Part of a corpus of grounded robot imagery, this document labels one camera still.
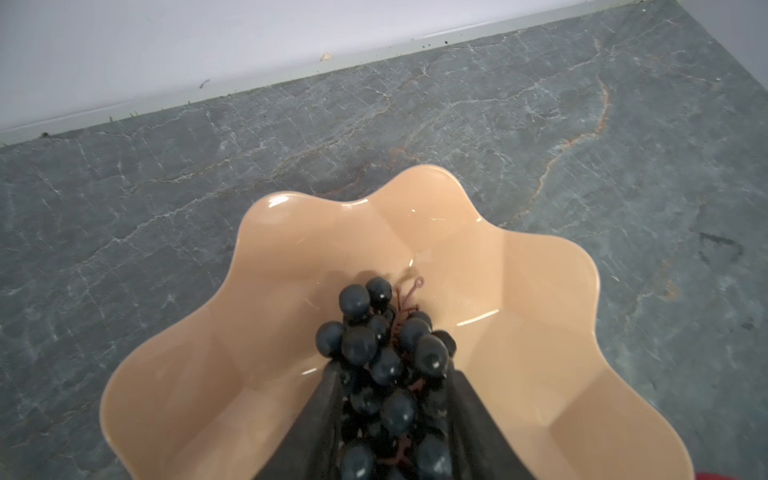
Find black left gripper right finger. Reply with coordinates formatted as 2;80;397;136
448;370;534;480

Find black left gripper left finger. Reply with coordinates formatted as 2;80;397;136
253;363;343;480

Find dark purple fake grape bunch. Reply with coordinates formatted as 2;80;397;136
315;276;457;479

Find beige wavy fruit bowl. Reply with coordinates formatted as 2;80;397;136
100;165;694;479

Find red fake fruit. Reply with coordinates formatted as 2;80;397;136
695;472;736;480

